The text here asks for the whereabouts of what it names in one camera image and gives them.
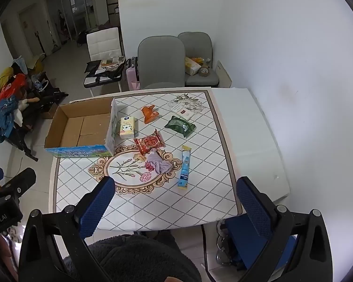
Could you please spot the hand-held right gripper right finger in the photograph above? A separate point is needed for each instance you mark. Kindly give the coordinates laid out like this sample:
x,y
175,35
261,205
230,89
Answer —
x,y
254,208

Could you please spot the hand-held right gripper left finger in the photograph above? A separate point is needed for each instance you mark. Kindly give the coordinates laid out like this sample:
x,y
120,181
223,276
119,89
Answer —
x,y
97,208

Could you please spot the cardboard box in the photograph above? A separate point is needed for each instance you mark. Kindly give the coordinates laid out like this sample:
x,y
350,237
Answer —
x,y
76,129

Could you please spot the purple cloth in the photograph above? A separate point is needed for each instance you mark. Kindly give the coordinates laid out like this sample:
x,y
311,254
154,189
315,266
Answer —
x,y
160,164

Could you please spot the blue and yellow tube packet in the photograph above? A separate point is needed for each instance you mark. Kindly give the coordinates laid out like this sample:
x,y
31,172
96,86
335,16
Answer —
x,y
184,167

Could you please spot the red snack packet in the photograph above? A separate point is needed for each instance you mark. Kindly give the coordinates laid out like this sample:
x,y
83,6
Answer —
x,y
149,142

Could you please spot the white carton box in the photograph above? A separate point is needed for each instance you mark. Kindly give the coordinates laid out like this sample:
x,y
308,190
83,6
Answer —
x,y
127,127

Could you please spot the orange snack packet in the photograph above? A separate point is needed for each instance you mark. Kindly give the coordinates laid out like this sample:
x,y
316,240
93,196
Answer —
x,y
149,114

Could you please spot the green snack packet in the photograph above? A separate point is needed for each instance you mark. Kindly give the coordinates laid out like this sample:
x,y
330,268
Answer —
x,y
179,125

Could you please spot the white packet with red label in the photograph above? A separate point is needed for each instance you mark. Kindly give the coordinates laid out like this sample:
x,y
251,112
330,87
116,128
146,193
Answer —
x,y
182,111

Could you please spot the floral checked tablecloth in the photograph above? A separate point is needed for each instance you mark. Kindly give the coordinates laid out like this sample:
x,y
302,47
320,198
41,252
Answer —
x,y
194,205

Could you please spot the person's dark fleece clothing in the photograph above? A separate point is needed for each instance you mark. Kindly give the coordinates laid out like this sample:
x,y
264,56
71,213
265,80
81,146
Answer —
x,y
141,258

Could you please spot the pile of colourful clothes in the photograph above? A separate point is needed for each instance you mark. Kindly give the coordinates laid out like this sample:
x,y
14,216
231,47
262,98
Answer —
x,y
6,105

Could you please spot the white table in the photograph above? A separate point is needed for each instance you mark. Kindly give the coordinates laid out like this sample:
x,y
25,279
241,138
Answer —
x,y
253,129

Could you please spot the pile of clothes on rack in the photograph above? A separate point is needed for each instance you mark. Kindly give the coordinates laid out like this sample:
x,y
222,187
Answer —
x,y
44,97

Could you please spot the pink suitcase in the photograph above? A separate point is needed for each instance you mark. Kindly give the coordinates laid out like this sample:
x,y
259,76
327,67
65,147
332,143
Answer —
x,y
131,79

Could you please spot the black bag with papers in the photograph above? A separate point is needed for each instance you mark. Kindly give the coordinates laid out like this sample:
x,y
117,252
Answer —
x,y
106,67

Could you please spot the brown tape roll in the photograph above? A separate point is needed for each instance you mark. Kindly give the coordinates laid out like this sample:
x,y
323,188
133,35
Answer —
x,y
204,72

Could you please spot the wooden door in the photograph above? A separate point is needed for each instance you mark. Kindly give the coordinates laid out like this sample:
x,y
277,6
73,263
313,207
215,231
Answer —
x,y
29,29

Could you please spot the white padded chair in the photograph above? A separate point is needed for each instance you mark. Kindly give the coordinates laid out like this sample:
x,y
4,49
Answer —
x,y
103,42

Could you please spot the grey office chair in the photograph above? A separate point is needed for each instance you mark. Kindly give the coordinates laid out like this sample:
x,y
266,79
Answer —
x,y
161,61
197,42

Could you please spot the glass sliding door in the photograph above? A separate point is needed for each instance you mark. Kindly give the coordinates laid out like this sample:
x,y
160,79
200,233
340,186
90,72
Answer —
x,y
67,8

